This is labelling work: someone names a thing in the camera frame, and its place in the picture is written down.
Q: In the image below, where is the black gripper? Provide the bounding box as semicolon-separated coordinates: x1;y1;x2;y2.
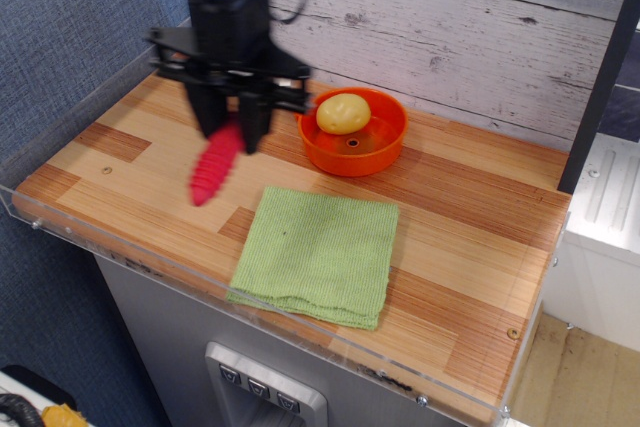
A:
148;0;311;155

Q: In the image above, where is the red handled metal spoon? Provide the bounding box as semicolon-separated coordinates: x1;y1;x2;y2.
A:
189;114;245;207

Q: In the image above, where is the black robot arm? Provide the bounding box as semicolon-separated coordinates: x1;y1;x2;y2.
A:
148;0;311;154

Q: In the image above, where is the green folded cloth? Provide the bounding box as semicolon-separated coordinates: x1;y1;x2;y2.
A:
226;186;399;330

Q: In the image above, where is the yellow toy potato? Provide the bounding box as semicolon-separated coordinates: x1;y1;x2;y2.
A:
316;93;371;135

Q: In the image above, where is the silver cabinet control panel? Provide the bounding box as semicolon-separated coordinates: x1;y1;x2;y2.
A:
205;342;329;426

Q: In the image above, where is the clear acrylic table guard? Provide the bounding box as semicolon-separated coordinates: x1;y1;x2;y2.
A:
1;4;580;426

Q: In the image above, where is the orange pot with grey handle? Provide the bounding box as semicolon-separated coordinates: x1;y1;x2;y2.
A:
296;87;409;177

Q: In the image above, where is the dark right vertical post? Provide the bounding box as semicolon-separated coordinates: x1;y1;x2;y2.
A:
557;0;639;194

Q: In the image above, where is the black braided cable bundle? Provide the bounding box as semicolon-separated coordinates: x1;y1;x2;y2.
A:
0;393;49;427

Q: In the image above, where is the white aluminium rail block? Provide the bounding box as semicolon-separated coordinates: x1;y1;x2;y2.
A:
566;133;639;265

